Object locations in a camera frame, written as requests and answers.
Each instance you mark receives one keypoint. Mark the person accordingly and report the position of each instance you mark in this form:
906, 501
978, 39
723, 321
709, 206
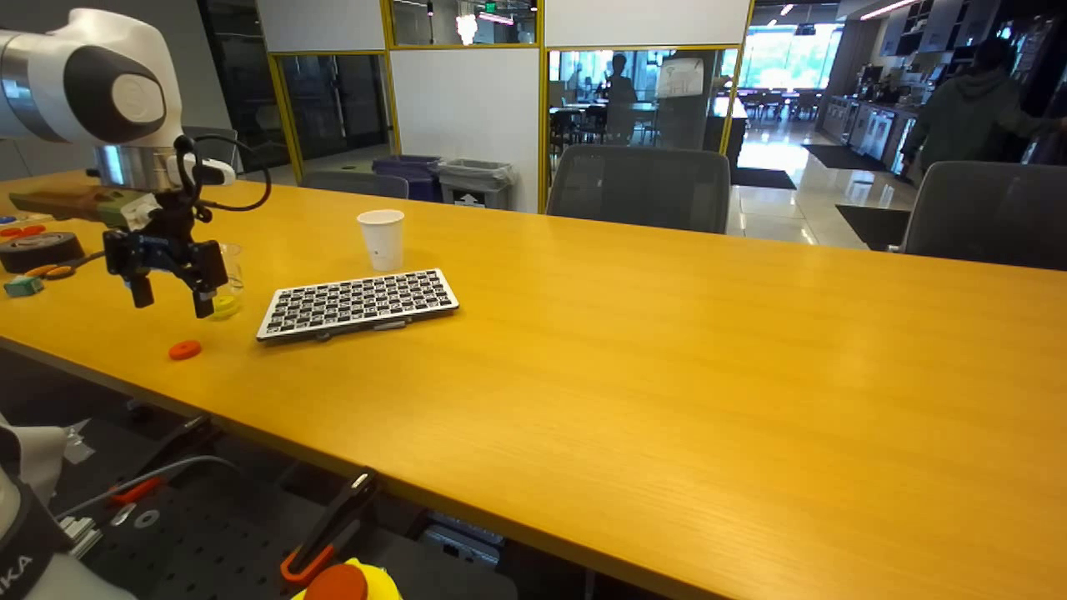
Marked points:
967, 108
620, 96

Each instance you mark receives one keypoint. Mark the grey office chair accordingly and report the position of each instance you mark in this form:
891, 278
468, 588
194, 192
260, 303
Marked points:
992, 212
354, 183
642, 187

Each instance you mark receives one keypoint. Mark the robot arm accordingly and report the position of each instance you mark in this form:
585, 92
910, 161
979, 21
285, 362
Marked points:
83, 83

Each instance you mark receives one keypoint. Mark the black tape roll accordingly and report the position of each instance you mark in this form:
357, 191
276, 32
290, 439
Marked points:
37, 250

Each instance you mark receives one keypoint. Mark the white paper sign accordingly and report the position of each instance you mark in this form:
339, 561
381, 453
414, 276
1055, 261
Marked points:
680, 77

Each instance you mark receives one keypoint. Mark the yellow rubber duck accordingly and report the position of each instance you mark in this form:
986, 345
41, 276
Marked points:
354, 583

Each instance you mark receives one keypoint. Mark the green block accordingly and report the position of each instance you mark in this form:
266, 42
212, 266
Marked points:
23, 287

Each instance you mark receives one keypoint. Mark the kitchen counter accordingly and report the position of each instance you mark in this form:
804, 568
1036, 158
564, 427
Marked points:
867, 125

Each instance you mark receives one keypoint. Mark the blue trash bin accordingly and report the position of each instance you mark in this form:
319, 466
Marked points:
413, 175

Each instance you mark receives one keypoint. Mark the black floor mat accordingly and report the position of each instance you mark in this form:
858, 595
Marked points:
875, 225
844, 157
763, 177

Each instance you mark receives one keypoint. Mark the grey trash bin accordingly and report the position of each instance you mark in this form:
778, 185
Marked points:
475, 183

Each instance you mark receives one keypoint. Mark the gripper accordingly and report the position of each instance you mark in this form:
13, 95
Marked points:
175, 218

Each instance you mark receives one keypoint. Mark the white board with black squares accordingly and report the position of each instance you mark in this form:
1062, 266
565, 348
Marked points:
358, 303

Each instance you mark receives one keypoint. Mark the white paper cup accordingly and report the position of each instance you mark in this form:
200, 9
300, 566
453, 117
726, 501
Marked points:
383, 242

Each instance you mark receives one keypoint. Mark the clear plastic cup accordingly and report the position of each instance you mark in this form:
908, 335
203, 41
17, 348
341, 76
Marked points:
233, 271

